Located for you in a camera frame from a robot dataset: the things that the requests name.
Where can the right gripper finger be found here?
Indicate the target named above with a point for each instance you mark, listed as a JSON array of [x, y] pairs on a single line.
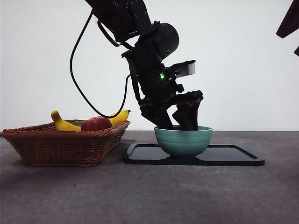
[[289, 21], [297, 51]]

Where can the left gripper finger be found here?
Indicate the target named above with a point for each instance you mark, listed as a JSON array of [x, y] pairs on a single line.
[[158, 117], [188, 116]]

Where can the teal ribbed bowl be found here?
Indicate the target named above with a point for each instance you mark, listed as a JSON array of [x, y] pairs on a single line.
[[183, 142]]

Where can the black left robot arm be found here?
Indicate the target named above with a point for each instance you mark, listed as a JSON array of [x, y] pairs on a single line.
[[149, 58]]

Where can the black rectangular tray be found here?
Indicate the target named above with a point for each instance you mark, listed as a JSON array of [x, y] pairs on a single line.
[[224, 155]]

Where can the red apple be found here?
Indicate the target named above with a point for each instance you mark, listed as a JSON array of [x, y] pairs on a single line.
[[95, 124]]

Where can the green fruit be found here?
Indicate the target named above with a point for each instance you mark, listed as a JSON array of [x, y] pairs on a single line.
[[77, 123]]

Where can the yellow banana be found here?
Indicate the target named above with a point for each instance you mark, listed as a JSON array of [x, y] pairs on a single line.
[[63, 124]]

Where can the brown wicker basket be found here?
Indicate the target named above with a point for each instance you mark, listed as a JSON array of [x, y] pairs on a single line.
[[60, 149]]

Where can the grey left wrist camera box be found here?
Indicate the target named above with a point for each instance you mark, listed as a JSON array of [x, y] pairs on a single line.
[[190, 68]]

